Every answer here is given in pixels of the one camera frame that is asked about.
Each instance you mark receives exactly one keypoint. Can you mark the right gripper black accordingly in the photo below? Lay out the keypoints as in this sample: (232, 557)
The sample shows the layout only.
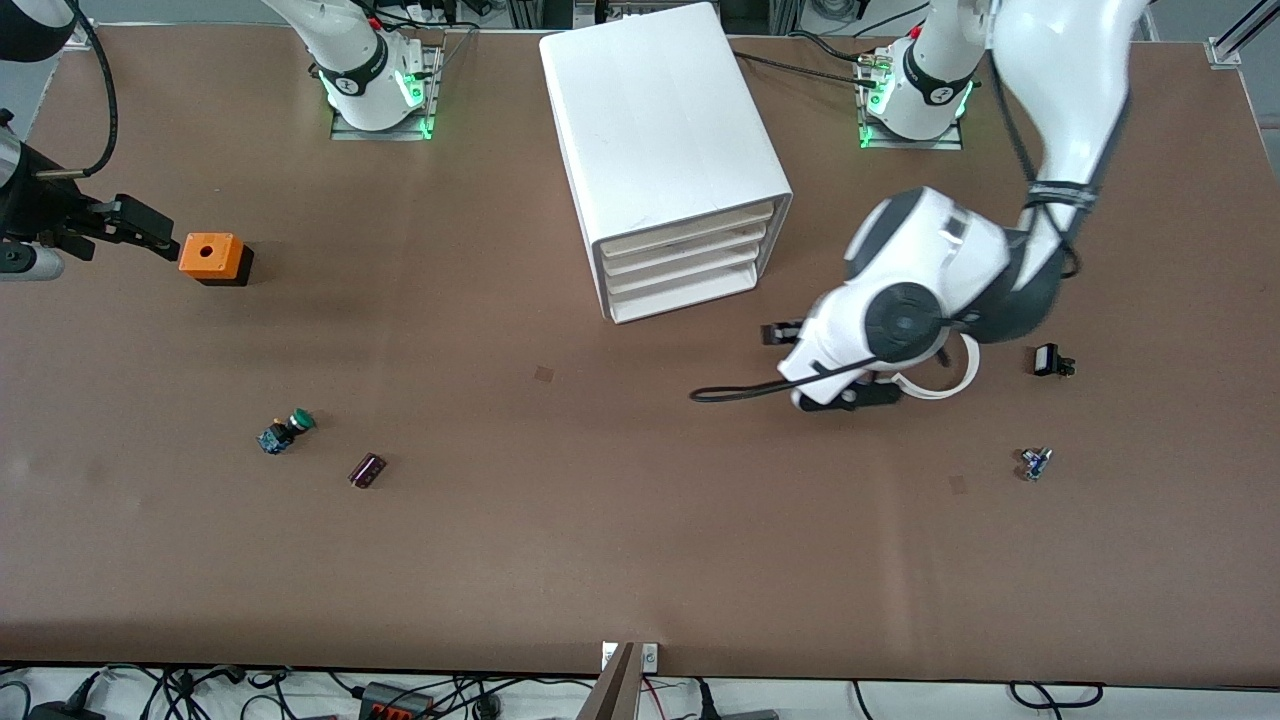
(40, 209)

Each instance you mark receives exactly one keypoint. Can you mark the black plug adapter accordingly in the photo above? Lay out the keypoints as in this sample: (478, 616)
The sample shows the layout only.
(60, 712)

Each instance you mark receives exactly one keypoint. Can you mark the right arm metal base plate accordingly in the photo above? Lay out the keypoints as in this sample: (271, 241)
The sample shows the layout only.
(425, 125)

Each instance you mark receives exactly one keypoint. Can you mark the dark maroon cylindrical capacitor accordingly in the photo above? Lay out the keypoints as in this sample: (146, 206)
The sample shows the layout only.
(367, 470)

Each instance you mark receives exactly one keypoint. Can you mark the small blue electronic component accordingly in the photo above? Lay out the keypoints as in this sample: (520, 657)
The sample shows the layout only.
(1035, 465)

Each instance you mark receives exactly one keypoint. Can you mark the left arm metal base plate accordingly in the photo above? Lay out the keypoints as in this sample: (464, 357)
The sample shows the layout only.
(940, 143)

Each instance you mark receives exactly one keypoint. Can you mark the orange button enclosure box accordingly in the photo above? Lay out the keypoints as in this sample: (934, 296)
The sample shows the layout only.
(210, 258)

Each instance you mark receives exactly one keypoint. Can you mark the black power strip red switches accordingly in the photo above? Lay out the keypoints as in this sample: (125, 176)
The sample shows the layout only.
(395, 700)

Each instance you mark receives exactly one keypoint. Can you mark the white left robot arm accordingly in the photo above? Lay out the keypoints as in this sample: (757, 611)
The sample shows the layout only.
(930, 270)

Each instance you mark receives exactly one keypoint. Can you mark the black white small switch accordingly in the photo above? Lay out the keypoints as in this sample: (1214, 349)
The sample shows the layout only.
(1048, 360)

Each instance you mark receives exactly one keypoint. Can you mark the green mushroom push button switch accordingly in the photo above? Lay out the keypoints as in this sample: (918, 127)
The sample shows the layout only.
(285, 432)

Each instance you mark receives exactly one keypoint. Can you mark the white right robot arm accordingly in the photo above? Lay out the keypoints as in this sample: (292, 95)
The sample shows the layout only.
(350, 60)

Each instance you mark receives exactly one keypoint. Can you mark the aluminium frame profile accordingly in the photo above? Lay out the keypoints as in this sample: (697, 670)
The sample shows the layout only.
(86, 32)
(1235, 40)

